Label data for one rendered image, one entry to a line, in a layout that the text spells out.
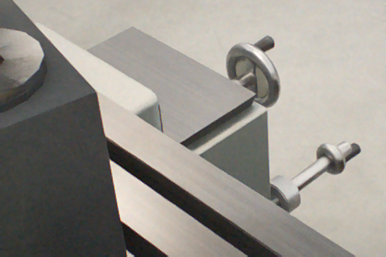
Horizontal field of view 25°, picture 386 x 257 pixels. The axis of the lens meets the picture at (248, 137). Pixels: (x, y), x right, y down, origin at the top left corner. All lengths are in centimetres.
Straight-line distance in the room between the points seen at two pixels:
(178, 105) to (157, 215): 47
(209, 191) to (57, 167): 21
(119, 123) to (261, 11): 206
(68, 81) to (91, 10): 240
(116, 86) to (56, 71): 50
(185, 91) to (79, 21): 173
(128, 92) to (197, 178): 33
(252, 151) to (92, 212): 63
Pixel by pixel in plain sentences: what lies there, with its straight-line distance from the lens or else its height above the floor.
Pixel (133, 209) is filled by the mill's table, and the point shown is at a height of 96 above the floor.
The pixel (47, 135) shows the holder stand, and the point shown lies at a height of 113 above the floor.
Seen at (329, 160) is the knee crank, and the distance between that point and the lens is 143.
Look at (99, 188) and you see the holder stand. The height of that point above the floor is 107.
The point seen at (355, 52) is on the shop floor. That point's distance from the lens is 269.
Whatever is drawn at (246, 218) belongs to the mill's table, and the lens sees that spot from 75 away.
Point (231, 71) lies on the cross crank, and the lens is 146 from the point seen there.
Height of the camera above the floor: 149
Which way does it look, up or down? 39 degrees down
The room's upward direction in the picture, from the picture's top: 3 degrees counter-clockwise
